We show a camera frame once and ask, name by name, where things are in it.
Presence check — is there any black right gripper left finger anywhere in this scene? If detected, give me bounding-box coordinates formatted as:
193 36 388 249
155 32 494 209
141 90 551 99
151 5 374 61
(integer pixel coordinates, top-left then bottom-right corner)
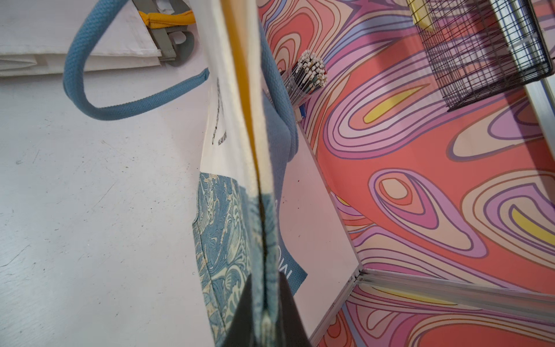
223 277 256 347

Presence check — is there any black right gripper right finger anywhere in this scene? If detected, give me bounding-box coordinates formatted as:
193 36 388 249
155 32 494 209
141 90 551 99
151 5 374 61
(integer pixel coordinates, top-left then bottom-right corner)
277 273 312 347

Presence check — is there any cream blue-handled tote bag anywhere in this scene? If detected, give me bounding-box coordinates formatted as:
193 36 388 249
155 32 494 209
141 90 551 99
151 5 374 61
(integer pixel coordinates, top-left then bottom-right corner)
63 1 299 346

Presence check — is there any olive green canvas bag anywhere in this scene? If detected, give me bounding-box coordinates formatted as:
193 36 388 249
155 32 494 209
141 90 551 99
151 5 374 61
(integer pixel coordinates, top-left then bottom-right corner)
133 0 195 67

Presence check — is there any white yellow-handled bag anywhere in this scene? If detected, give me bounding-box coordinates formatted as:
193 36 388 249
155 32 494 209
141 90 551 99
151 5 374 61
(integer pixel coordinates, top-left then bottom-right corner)
0 0 197 70

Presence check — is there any black cup of sticks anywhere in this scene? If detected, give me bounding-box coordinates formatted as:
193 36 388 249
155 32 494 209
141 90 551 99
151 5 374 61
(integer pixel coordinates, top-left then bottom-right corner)
282 50 328 107

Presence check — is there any aluminium frame post right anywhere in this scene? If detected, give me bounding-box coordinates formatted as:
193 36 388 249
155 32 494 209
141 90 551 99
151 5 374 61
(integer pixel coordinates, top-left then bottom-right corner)
358 269 554 323

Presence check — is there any aluminium frame crossbar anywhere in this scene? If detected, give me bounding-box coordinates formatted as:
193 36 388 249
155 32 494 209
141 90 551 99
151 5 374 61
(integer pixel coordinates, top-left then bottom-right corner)
490 1 554 154

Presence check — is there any black wire basket back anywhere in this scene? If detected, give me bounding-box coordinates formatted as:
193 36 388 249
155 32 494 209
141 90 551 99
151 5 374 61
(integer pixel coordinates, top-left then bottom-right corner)
405 0 554 113

